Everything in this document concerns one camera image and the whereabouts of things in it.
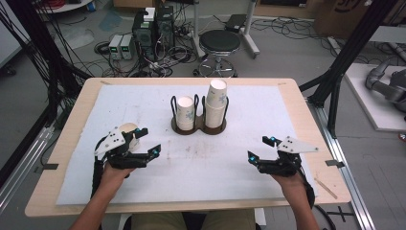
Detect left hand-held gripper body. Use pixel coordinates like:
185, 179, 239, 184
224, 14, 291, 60
94, 126, 150, 171

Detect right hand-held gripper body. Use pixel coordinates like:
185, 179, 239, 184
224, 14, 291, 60
256, 135, 320, 178

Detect white paper cup blue print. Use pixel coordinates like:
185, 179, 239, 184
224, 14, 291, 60
204, 101, 226, 129
176, 96, 196, 131
119, 122, 142, 153
206, 79, 229, 109

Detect dark wire double cup holder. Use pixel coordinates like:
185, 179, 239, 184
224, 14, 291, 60
169, 93, 231, 136

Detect person's left hand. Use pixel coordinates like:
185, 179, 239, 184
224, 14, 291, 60
100, 162, 137, 194

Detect person's right hand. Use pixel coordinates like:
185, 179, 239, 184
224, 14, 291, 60
270, 172, 309, 206

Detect white table mat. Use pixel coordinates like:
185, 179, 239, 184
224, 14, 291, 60
56, 83, 319, 206

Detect black tape piece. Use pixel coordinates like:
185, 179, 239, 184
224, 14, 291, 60
325, 158, 346, 169
34, 163, 59, 174

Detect thin wooden stick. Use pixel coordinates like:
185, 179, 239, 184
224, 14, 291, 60
313, 177, 339, 200

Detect person's khaki trouser legs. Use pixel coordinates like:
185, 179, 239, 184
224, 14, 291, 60
130, 209, 257, 230

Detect black tape cross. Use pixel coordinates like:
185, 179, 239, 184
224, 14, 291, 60
327, 205, 355, 223

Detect grey bench power supply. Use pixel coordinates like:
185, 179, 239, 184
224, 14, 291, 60
107, 34, 124, 61
120, 34, 135, 61

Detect black computer tower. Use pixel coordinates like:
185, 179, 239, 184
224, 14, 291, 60
131, 11, 158, 62
155, 5, 176, 60

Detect white platform board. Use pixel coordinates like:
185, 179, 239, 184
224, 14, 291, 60
344, 62, 406, 133

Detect black round stool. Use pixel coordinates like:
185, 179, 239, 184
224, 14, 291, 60
192, 29, 242, 79

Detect small white box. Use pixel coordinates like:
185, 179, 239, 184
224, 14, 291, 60
143, 7, 157, 23

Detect flat black device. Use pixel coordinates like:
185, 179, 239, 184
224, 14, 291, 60
224, 13, 248, 34

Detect brown cardboard box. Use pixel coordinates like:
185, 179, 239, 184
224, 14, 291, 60
313, 0, 406, 40

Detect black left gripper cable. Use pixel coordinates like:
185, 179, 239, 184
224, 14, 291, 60
90, 136, 106, 199

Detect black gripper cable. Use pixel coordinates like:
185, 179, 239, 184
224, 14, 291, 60
297, 167, 337, 230
90, 136, 106, 199

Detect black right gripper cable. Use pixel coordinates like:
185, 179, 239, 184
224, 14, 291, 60
297, 167, 337, 230

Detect aluminium rail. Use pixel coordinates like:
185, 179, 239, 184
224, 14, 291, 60
307, 98, 378, 230
0, 126, 56, 215

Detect black metal frame post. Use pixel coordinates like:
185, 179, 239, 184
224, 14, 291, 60
299, 0, 400, 139
0, 0, 94, 128

